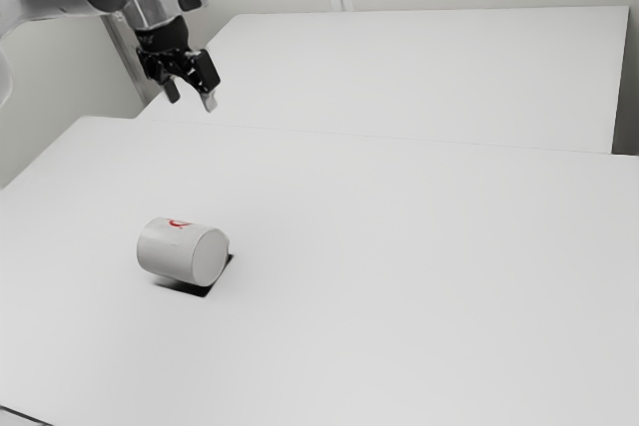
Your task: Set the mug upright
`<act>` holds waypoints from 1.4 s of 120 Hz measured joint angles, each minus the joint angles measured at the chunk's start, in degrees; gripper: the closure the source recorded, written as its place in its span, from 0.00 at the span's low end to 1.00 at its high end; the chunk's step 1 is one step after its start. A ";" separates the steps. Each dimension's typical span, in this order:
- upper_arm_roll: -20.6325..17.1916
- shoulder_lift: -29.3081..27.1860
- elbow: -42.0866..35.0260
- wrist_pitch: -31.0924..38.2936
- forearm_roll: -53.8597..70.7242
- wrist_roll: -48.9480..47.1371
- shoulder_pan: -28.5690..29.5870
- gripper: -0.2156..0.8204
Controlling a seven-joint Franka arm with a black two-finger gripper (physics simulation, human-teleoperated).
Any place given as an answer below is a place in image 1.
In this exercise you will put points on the white mug with red print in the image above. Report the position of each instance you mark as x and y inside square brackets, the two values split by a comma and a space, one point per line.
[182, 256]

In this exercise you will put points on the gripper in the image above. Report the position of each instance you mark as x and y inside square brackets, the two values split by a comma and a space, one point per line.
[162, 44]

